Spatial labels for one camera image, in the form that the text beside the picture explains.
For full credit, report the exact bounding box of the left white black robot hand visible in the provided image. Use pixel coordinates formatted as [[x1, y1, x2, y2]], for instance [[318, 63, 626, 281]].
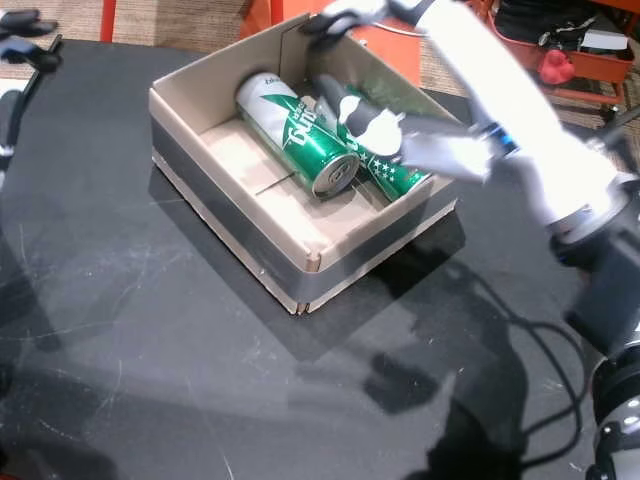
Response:
[[0, 9, 64, 74]]

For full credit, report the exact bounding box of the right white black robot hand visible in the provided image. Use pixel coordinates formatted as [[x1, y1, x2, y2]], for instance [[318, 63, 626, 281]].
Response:
[[298, 0, 619, 229]]

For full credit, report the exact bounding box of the green Chilsung cider can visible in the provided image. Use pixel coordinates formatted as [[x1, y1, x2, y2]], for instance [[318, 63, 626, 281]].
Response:
[[234, 72, 361, 200], [343, 84, 434, 202]]

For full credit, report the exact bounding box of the cardboard box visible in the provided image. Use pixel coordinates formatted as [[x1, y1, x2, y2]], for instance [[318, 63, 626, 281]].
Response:
[[148, 12, 459, 316]]

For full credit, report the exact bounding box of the white box in cart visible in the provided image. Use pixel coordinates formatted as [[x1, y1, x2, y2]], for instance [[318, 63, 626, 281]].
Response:
[[581, 29, 631, 52]]

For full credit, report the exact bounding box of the red rubber toy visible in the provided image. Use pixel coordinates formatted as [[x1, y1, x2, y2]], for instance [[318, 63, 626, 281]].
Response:
[[541, 49, 575, 86]]

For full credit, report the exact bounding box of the black bag in cart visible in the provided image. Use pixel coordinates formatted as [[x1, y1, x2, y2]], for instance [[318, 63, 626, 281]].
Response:
[[493, 0, 601, 49]]

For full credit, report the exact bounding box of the orange metal cart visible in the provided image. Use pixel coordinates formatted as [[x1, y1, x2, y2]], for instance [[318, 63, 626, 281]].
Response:
[[477, 0, 640, 109]]

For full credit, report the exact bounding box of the orange metal post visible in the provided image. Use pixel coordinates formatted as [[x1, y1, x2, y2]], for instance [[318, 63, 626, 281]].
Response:
[[99, 0, 118, 44]]

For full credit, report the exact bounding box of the white floor cable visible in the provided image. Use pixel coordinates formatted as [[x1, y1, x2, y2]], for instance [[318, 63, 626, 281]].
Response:
[[369, 22, 429, 37]]

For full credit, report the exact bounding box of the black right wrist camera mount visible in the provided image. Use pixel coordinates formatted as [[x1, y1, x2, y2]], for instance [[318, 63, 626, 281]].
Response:
[[563, 219, 640, 354]]

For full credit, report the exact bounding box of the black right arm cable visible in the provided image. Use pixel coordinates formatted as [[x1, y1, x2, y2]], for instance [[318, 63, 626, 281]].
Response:
[[462, 267, 604, 464]]

